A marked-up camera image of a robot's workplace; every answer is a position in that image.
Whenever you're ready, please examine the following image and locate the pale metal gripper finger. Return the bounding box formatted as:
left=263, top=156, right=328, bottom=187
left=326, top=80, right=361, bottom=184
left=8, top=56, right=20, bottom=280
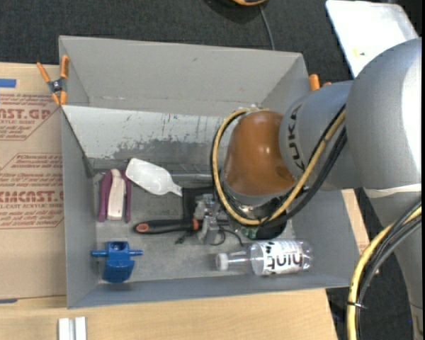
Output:
left=194, top=195, right=219, bottom=219
left=197, top=217, right=223, bottom=245

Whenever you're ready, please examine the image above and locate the black and orange hand tool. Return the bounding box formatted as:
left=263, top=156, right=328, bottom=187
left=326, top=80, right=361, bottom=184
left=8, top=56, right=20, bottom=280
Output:
left=132, top=187, right=203, bottom=235

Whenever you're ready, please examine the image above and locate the clear plastic bottle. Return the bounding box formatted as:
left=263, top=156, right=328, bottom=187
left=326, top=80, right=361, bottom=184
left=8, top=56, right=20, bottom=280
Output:
left=215, top=239, right=313, bottom=277

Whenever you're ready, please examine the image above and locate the white plastic scoop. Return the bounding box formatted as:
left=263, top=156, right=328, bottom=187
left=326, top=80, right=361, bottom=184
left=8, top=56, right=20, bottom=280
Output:
left=125, top=157, right=183, bottom=198

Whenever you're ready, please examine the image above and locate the purple and white stapler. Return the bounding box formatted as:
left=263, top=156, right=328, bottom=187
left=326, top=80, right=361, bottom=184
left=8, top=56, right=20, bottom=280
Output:
left=97, top=168, right=132, bottom=224

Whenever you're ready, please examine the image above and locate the blue plastic toy part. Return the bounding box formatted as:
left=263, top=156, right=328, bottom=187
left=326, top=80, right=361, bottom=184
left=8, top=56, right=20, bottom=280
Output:
left=90, top=241, right=144, bottom=284

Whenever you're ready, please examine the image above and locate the grey metal bin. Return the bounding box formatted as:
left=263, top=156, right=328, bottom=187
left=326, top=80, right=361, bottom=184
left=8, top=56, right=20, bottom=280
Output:
left=58, top=35, right=362, bottom=310

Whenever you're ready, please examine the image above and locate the brown cardboard board, red print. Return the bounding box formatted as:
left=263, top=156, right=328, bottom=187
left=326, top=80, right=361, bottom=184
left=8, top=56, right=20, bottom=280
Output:
left=0, top=61, right=69, bottom=302

